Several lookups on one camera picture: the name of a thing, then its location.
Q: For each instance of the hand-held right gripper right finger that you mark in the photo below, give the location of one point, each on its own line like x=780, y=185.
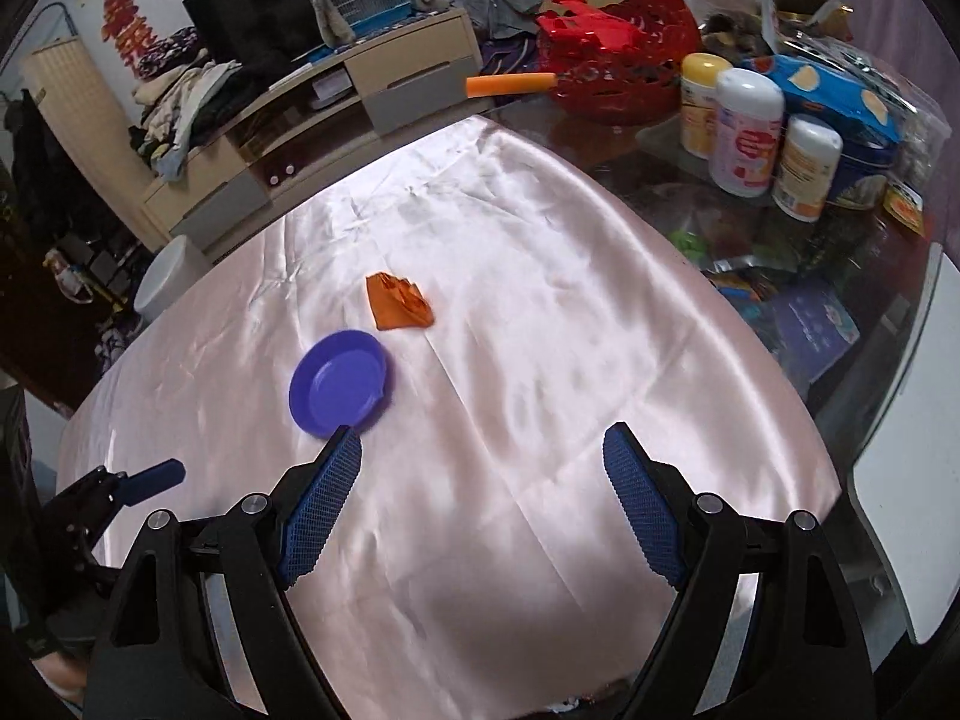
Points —
x=645, y=510

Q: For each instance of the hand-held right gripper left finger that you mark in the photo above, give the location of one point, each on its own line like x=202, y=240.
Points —
x=319, y=510

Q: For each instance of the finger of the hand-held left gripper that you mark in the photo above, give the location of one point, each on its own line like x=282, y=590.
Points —
x=154, y=481

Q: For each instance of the purple plastic plate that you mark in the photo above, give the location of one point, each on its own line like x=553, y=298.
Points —
x=337, y=382

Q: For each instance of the white round bin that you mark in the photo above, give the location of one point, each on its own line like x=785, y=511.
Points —
x=169, y=277

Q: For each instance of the orange folded paper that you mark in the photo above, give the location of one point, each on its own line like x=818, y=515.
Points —
x=397, y=304

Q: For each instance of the pink satin tablecloth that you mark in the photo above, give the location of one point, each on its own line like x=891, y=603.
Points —
x=525, y=315

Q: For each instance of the blue booklet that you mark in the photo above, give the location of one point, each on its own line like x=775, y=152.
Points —
x=814, y=330

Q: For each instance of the white chair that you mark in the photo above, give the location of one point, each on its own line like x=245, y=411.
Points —
x=900, y=465

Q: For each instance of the beige woven cabinet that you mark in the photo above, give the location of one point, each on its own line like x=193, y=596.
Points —
x=75, y=127

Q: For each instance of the small white bottle orange label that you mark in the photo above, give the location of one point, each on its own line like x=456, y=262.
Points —
x=802, y=172

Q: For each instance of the pile of clothes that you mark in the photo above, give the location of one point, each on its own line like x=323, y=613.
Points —
x=180, y=105

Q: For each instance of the white bottle pink label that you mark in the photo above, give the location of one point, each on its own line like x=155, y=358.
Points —
x=742, y=142

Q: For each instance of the small orange packet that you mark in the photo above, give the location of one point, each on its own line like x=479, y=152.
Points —
x=904, y=206

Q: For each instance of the yellow cap white bottle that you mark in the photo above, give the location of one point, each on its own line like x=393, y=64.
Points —
x=697, y=112

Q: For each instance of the blue round tin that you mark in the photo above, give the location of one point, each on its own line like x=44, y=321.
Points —
x=862, y=172

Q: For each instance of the red lattice basket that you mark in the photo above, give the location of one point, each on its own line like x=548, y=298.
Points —
x=622, y=90

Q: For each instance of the orange stick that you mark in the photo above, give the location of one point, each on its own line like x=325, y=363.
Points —
x=510, y=85

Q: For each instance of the beige grey tv cabinet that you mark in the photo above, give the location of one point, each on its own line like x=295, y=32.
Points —
x=420, y=67

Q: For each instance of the blue snack bag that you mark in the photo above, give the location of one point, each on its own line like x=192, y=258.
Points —
x=832, y=90

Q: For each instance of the purple bag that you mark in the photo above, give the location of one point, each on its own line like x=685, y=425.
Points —
x=510, y=60

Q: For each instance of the black television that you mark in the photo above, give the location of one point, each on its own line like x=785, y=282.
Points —
x=255, y=15

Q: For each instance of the red plastic toy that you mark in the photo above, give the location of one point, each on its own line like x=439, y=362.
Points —
x=577, y=26

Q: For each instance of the red wall sticker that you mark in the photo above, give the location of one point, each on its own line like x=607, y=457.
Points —
x=127, y=22

